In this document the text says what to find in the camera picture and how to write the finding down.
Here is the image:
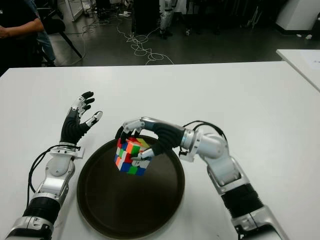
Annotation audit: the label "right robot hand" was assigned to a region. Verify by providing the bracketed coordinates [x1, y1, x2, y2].
[114, 116, 187, 163]

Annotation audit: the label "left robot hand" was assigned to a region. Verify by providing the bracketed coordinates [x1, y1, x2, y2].
[60, 91, 104, 146]

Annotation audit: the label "multicoloured Rubik's cube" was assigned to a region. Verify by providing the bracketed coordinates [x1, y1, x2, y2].
[114, 136, 154, 177]

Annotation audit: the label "dark brown round plate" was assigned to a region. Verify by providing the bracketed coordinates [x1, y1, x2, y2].
[76, 136, 186, 233]

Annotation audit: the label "black chair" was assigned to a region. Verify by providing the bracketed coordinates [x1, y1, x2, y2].
[37, 7, 83, 67]

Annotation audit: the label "humanoid robot legs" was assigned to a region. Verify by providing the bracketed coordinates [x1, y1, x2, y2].
[158, 0, 176, 40]

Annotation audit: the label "white shelf cabinet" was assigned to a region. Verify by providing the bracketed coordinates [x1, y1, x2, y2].
[56, 0, 85, 22]

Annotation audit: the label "black cabinet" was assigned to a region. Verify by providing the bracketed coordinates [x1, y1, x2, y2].
[134, 0, 161, 35]

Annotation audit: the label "person in black shirt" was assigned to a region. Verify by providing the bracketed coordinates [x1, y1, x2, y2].
[0, 0, 57, 68]

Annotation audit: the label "folded metal stand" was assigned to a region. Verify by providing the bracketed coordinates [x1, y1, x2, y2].
[246, 6, 263, 30]

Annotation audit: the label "white side table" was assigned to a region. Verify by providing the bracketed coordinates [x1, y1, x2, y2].
[275, 48, 320, 92]

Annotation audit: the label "white machine housing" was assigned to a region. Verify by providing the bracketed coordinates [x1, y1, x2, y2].
[274, 0, 320, 35]

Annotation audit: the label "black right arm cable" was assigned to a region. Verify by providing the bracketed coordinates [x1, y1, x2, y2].
[182, 120, 228, 151]

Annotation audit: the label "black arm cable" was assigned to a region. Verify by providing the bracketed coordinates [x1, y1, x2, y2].
[182, 120, 228, 151]
[26, 143, 82, 201]

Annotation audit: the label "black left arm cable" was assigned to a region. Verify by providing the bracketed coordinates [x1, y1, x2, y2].
[26, 143, 82, 201]

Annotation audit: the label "white floor cable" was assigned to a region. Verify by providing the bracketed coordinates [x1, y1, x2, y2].
[116, 14, 175, 66]

